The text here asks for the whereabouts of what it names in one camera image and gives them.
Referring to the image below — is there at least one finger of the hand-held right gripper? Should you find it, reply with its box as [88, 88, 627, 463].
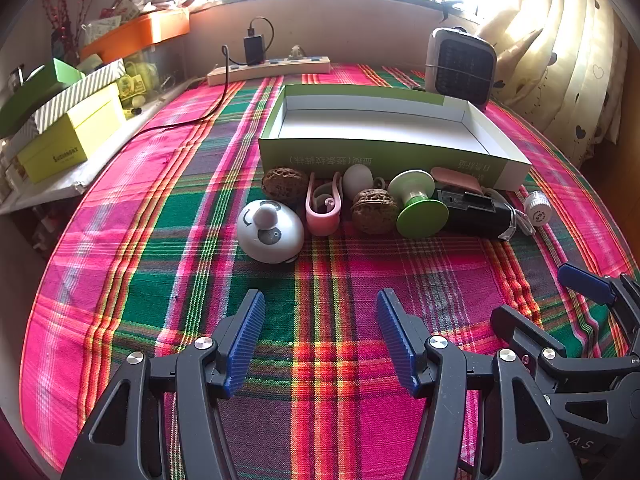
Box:
[557, 262, 640, 341]
[490, 305, 571, 361]

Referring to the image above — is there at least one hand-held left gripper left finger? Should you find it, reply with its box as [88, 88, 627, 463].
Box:
[60, 288, 267, 480]

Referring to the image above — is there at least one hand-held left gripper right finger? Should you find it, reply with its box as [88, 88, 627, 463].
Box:
[376, 288, 583, 480]

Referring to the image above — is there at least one white knurled cap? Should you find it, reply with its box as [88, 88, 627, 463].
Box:
[522, 191, 552, 225]

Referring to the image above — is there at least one white egg-shaped face toy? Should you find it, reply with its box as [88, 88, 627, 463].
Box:
[236, 199, 305, 264]

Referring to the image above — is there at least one green white spool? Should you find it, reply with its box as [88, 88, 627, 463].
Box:
[387, 169, 449, 239]

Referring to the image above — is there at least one black rectangular device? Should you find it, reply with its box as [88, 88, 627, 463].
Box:
[434, 187, 523, 241]

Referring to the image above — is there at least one brown walnut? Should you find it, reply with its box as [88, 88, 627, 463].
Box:
[351, 188, 400, 235]
[261, 166, 308, 206]

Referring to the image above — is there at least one pink silicone clip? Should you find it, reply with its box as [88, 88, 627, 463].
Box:
[305, 171, 343, 237]

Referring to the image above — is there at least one white ball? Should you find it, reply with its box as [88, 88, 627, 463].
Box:
[342, 163, 374, 192]

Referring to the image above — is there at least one green white cardboard box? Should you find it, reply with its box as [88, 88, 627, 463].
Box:
[257, 84, 532, 193]

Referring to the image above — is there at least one cream heart print curtain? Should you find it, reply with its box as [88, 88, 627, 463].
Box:
[475, 0, 631, 166]

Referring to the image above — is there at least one white shelf board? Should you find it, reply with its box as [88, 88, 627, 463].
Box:
[0, 77, 193, 216]

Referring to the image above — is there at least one small grey heater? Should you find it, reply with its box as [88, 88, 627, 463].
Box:
[424, 26, 497, 110]

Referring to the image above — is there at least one yellow box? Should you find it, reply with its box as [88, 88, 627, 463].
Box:
[16, 82, 127, 184]

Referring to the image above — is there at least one beige power strip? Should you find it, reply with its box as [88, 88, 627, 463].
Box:
[207, 56, 332, 87]

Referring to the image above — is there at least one clear plastic container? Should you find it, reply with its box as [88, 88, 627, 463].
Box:
[117, 45, 186, 111]

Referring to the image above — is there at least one black charger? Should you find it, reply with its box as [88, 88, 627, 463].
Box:
[243, 36, 264, 67]

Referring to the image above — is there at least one striped box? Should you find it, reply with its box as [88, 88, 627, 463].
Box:
[32, 58, 126, 133]

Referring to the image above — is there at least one orange box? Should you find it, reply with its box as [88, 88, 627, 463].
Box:
[80, 8, 192, 63]

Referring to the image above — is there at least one pile of cards and papers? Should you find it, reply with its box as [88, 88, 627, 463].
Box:
[82, 0, 196, 31]

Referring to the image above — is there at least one red branch decoration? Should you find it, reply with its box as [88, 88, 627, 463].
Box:
[40, 0, 108, 61]

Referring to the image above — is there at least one black power strip cord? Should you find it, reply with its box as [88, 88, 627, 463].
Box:
[125, 44, 232, 142]

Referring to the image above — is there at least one black charger cable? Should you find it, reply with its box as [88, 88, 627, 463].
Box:
[248, 16, 275, 56]

